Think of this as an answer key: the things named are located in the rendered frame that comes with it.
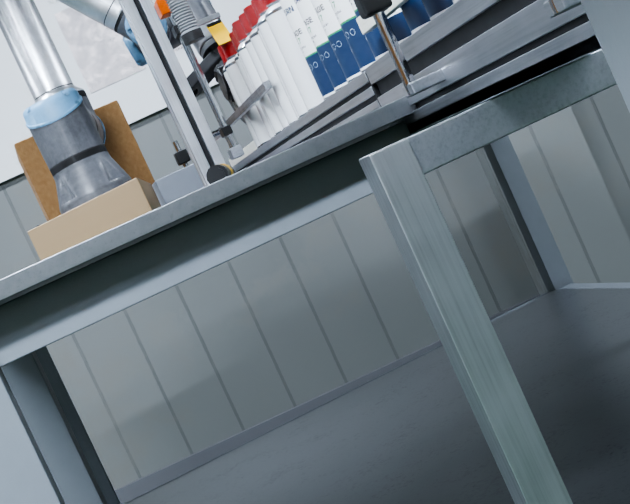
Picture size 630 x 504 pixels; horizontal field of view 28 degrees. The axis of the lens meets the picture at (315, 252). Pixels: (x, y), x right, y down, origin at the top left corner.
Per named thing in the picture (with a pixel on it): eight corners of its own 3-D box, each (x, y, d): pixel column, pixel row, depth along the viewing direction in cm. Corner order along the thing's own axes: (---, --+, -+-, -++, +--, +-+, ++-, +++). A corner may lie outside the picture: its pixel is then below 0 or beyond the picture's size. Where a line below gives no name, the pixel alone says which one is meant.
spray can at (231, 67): (290, 133, 228) (243, 30, 227) (266, 144, 226) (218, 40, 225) (281, 138, 233) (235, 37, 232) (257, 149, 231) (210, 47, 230)
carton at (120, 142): (169, 212, 273) (117, 99, 271) (67, 259, 268) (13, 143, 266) (158, 220, 302) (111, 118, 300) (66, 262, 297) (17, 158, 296)
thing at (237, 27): (306, 122, 212) (255, 10, 211) (279, 134, 211) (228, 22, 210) (301, 126, 217) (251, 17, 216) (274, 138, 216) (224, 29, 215)
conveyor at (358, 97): (464, 71, 146) (447, 33, 146) (382, 109, 144) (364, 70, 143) (251, 187, 307) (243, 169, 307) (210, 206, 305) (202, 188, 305)
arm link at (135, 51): (115, 29, 249) (163, 2, 249) (122, 39, 260) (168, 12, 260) (135, 64, 249) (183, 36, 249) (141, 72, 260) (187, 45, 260)
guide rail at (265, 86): (273, 87, 200) (269, 79, 200) (266, 90, 200) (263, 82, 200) (199, 158, 305) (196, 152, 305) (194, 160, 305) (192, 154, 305)
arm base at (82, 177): (134, 182, 236) (110, 135, 236) (61, 218, 234) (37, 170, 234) (136, 190, 251) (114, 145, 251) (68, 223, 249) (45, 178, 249)
